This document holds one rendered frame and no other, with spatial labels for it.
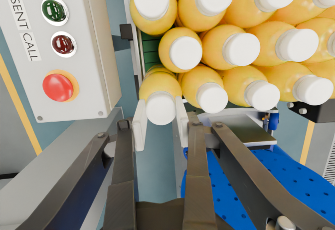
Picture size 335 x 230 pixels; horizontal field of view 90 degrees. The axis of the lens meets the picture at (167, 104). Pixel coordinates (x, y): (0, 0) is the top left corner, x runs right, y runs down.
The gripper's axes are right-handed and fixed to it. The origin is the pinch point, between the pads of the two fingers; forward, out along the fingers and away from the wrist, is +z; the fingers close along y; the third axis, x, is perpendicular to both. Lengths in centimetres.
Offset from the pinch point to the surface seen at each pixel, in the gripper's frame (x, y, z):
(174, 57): 6.2, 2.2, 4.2
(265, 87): 1.4, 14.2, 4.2
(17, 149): -72, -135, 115
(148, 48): 6.8, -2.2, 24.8
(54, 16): 11.5, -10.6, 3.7
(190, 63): 5.3, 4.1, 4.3
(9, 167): -91, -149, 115
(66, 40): 9.0, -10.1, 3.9
